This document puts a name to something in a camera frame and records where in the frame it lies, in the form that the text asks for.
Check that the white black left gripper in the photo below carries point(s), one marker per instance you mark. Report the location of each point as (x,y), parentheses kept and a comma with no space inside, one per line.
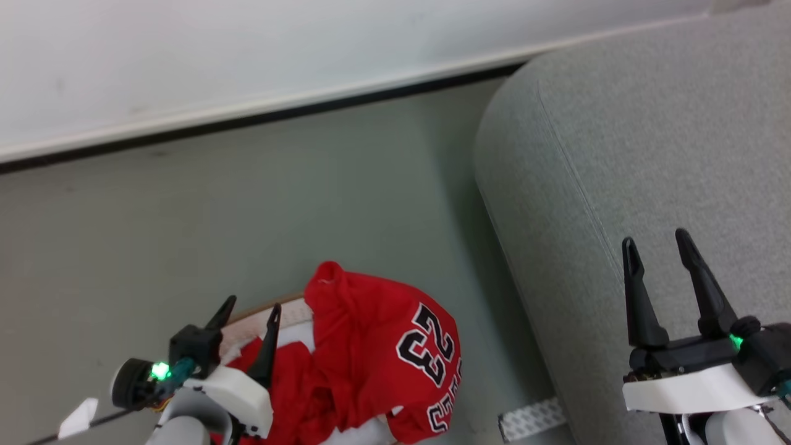
(238,392)

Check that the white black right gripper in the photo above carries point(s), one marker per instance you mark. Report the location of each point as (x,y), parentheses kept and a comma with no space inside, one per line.
(686,383)

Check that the white patterned tape strip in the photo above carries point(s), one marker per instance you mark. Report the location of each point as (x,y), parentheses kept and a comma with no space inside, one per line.
(531,420)

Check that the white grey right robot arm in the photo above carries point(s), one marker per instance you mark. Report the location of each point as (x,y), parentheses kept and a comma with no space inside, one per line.
(735,431)

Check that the black round wrist camera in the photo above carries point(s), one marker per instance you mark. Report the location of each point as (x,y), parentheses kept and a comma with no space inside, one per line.
(130,384)

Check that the red basketball jersey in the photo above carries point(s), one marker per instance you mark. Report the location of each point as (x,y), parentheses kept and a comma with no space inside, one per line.
(371,327)

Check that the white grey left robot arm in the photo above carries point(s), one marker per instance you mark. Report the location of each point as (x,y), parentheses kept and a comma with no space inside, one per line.
(185,426)

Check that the small white tag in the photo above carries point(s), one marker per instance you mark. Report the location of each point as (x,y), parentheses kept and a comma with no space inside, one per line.
(78,419)

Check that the dark wall baseboard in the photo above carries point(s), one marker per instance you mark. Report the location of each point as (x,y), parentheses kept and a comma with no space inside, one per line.
(247,119)

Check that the grey fabric sofa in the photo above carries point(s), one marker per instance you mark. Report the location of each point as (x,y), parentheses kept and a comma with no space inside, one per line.
(618,154)

